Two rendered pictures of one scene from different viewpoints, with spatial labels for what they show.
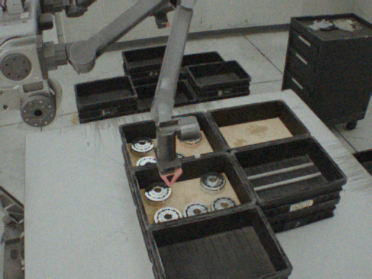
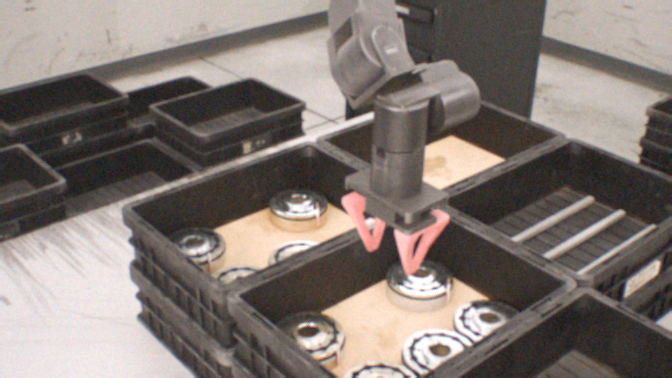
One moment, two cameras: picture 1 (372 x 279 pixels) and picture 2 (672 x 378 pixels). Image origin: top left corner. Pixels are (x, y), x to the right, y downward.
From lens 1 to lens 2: 0.66 m
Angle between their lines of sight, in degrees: 23
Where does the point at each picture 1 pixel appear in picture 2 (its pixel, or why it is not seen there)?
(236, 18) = (182, 23)
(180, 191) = (354, 324)
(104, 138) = (46, 276)
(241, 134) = not seen: hidden behind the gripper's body
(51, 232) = not seen: outside the picture
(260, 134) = (439, 171)
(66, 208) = not seen: outside the picture
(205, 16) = (117, 25)
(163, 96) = (375, 12)
